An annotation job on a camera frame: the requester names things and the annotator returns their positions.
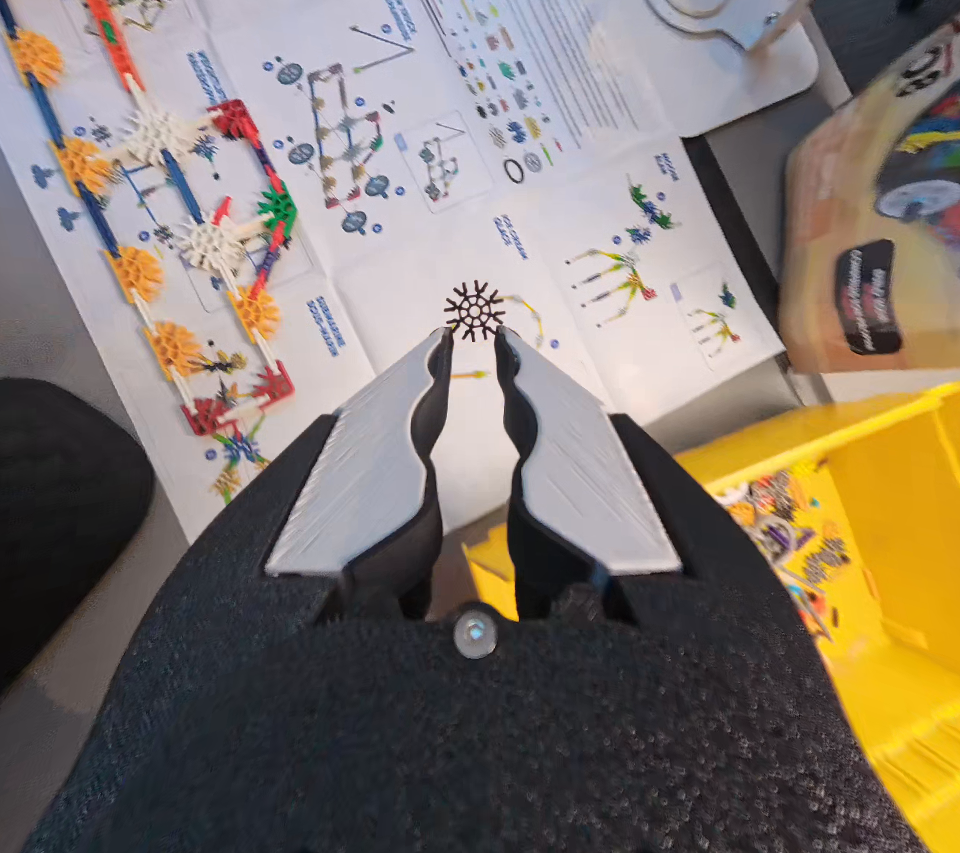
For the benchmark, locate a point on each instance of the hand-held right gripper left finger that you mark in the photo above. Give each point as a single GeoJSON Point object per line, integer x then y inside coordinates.
{"type": "Point", "coordinates": [353, 493]}

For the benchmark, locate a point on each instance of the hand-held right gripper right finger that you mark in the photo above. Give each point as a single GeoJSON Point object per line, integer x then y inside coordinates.
{"type": "Point", "coordinates": [593, 493]}

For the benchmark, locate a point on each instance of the pile of dark wheel parts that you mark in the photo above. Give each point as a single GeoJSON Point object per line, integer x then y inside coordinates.
{"type": "Point", "coordinates": [780, 523]}

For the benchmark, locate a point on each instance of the black snowflake connector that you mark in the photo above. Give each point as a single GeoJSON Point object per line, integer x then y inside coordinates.
{"type": "Point", "coordinates": [474, 310]}

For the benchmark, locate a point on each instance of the yellow plastic parts bin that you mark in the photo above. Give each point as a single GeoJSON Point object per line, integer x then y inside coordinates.
{"type": "Point", "coordinates": [885, 493]}

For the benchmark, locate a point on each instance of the colourful rod connector frame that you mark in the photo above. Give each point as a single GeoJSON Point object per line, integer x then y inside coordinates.
{"type": "Point", "coordinates": [150, 133]}

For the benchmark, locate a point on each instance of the white building instruction sheet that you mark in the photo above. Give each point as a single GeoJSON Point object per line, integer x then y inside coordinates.
{"type": "Point", "coordinates": [435, 268]}

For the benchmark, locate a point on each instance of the cardboard toy set box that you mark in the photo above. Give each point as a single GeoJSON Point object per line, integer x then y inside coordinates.
{"type": "Point", "coordinates": [855, 193]}

